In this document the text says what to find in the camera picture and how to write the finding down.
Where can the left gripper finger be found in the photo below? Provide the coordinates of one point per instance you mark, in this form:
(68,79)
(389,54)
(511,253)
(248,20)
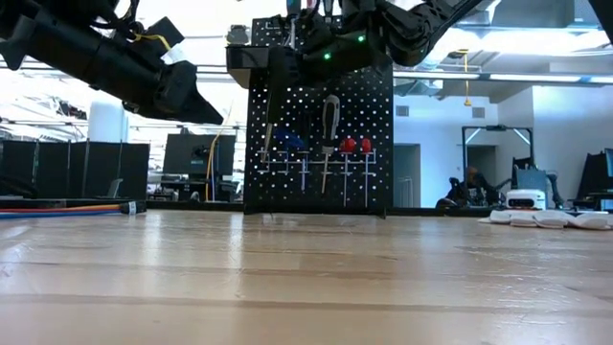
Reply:
(203,112)

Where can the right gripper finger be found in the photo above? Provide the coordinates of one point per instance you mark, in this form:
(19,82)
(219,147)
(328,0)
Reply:
(282,67)

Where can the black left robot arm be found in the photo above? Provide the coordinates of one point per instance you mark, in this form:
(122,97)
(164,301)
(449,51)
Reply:
(48,38)

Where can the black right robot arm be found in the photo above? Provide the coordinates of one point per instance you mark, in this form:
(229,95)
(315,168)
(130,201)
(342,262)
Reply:
(416,29)

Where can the black plastic pegboard bin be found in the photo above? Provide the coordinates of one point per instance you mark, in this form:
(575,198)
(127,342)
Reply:
(244,60)

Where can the white column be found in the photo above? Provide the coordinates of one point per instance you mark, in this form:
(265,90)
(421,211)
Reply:
(107,129)

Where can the black metal pegboard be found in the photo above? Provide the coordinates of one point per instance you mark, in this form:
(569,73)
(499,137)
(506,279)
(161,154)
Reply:
(373,120)

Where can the grey door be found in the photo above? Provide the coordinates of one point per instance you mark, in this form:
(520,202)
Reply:
(407,177)

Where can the person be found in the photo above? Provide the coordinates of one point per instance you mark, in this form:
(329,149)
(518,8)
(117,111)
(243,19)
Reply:
(471,184)

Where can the blue box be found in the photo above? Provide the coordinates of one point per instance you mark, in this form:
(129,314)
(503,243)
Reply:
(529,179)

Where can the white box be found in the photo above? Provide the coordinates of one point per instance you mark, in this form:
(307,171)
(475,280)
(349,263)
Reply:
(524,199)

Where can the white work glove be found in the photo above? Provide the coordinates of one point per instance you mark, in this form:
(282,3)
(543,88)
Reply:
(551,219)

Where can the wall vent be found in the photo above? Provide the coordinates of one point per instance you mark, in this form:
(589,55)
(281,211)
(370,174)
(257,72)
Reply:
(402,111)

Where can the black metal gantry frame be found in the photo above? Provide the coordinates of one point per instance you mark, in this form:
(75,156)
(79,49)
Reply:
(498,128)

